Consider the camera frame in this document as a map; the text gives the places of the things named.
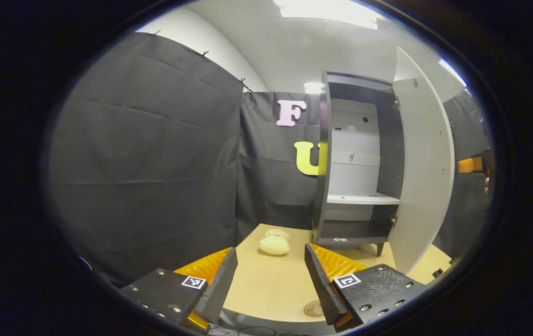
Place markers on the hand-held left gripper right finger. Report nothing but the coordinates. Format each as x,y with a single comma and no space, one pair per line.
322,289

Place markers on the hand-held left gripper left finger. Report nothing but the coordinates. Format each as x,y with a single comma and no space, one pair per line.
222,289

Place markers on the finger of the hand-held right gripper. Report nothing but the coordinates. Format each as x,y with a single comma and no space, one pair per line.
469,165

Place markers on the dark grey cabinet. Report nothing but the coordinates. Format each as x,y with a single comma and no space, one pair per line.
390,154

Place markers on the metal cabinet hinge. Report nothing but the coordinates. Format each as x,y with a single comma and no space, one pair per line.
396,102
393,221

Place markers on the white cabinet shelf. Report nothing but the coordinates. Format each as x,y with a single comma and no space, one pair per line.
360,199

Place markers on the cream plush toy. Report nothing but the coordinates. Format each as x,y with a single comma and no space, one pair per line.
274,245

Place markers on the ceiling light panel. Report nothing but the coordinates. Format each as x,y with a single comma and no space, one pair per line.
314,87
453,71
327,14

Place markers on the black backdrop cloth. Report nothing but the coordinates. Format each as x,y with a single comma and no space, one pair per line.
145,154

